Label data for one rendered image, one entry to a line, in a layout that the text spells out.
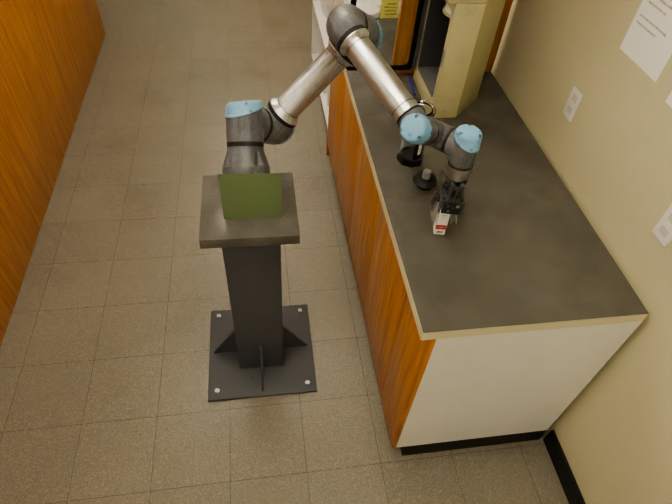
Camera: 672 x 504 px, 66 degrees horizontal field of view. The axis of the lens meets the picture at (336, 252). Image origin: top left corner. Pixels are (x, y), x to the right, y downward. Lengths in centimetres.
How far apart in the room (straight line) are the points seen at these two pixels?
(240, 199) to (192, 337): 108
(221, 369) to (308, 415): 45
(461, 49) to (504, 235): 75
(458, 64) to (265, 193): 96
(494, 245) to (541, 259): 15
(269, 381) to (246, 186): 107
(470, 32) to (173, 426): 197
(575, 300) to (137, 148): 287
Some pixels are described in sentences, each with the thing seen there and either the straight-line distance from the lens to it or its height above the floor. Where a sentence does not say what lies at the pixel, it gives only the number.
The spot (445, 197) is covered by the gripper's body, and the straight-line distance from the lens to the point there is 159.
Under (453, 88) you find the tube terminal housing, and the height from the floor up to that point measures 108.
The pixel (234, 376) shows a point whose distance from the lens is 245.
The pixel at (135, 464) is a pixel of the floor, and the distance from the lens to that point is 238.
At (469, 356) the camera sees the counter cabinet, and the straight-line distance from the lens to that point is 167.
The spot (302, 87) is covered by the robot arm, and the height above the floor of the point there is 128.
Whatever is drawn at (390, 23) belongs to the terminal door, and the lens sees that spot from 238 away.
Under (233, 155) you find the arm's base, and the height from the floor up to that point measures 115.
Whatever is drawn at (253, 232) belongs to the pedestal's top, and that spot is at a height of 94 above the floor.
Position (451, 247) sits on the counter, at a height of 94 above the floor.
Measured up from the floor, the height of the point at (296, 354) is 2.
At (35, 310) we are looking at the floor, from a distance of 293.
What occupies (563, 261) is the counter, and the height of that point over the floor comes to 94.
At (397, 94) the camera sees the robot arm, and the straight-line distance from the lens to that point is 143.
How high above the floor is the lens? 215
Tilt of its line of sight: 48 degrees down
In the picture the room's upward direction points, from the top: 5 degrees clockwise
